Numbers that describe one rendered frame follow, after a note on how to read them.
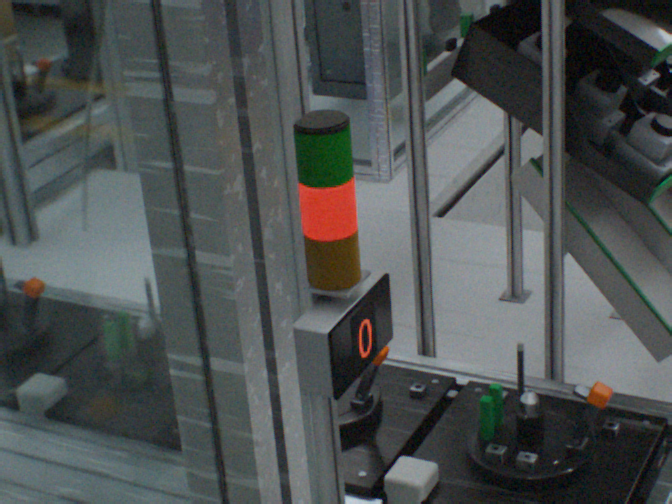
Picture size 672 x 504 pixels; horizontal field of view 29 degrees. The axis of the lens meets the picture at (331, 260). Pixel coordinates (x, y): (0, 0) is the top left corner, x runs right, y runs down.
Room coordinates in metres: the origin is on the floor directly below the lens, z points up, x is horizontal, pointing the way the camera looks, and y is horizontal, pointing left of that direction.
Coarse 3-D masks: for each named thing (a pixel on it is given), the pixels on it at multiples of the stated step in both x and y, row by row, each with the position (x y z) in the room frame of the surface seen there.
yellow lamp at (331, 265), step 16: (304, 240) 1.07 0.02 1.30; (320, 240) 1.05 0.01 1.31; (336, 240) 1.05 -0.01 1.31; (352, 240) 1.06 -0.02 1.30; (320, 256) 1.05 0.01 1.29; (336, 256) 1.05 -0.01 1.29; (352, 256) 1.06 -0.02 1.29; (320, 272) 1.05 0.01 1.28; (336, 272) 1.05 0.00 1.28; (352, 272) 1.05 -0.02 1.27; (320, 288) 1.05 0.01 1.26; (336, 288) 1.05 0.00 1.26
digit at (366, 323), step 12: (372, 300) 1.08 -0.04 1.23; (360, 312) 1.06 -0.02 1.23; (372, 312) 1.08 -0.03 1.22; (360, 324) 1.05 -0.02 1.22; (372, 324) 1.07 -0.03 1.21; (360, 336) 1.05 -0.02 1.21; (372, 336) 1.07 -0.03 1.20; (360, 348) 1.05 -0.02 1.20; (372, 348) 1.07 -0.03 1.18; (360, 360) 1.05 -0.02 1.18
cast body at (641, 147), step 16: (640, 128) 1.36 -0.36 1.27; (656, 128) 1.36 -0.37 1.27; (608, 144) 1.41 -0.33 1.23; (624, 144) 1.38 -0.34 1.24; (640, 144) 1.36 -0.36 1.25; (656, 144) 1.35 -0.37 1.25; (624, 160) 1.37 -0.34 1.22; (640, 160) 1.36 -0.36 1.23; (656, 160) 1.35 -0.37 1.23; (640, 176) 1.36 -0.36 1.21; (656, 176) 1.35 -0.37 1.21
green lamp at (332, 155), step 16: (304, 144) 1.05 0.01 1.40; (320, 144) 1.05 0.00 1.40; (336, 144) 1.05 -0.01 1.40; (304, 160) 1.05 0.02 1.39; (320, 160) 1.05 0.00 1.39; (336, 160) 1.05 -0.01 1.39; (352, 160) 1.07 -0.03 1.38; (304, 176) 1.06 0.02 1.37; (320, 176) 1.05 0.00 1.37; (336, 176) 1.05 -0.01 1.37; (352, 176) 1.06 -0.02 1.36
